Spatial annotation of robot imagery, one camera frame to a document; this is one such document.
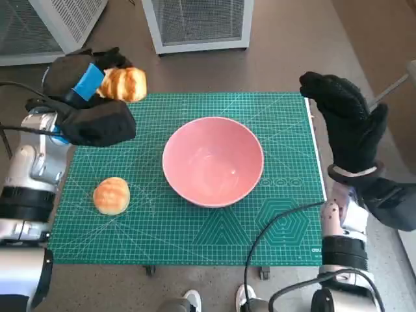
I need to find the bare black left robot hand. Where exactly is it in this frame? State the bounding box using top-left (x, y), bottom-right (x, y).
top-left (42, 47), bottom-right (133, 102)

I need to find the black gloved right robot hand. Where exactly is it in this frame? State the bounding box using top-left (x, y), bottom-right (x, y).
top-left (298, 71), bottom-right (389, 175)

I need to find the long braided toy bread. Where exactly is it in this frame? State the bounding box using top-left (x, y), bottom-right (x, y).
top-left (96, 66), bottom-right (148, 103)

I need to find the round toy bread bun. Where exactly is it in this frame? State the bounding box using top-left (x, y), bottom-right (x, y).
top-left (92, 177), bottom-right (131, 216)

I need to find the pink bowl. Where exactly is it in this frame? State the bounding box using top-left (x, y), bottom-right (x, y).
top-left (162, 116), bottom-right (265, 209)

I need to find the white slatted mesh cabinet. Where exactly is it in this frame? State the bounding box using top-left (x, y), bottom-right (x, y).
top-left (0, 0), bottom-right (110, 66)

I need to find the white panel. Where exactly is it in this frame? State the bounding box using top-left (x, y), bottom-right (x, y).
top-left (398, 227), bottom-right (416, 261)

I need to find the green cutting mat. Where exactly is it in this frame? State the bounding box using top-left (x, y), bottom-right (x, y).
top-left (47, 92), bottom-right (328, 267)

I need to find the white shoe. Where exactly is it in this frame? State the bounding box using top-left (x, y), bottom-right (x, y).
top-left (183, 290), bottom-right (202, 312)
top-left (235, 285), bottom-right (257, 312)

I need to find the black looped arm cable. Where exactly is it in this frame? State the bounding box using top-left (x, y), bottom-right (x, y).
top-left (268, 270), bottom-right (386, 312)
top-left (0, 81), bottom-right (71, 113)

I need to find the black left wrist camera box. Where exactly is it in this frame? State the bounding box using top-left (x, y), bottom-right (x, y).
top-left (57, 100), bottom-right (137, 148)

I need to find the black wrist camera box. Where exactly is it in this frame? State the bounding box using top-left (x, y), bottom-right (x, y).
top-left (356, 175), bottom-right (416, 232)
top-left (57, 100), bottom-right (137, 148)

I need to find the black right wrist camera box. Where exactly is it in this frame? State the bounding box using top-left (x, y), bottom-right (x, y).
top-left (356, 175), bottom-right (416, 232)

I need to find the long black cable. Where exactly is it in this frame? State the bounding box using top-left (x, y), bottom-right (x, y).
top-left (242, 200), bottom-right (326, 312)

